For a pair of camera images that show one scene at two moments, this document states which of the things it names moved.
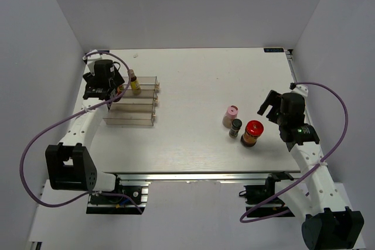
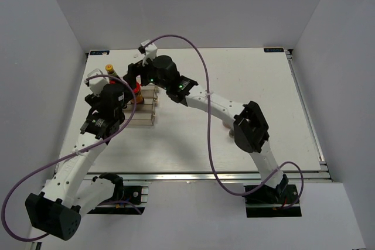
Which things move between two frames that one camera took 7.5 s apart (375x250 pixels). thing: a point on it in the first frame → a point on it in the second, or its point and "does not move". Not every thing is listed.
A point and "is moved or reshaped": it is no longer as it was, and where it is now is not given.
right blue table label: (273, 50) does not move
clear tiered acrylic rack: (135, 107) does not move
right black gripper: (273, 99) → (134, 70)
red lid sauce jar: (254, 129) is moved or reshaped
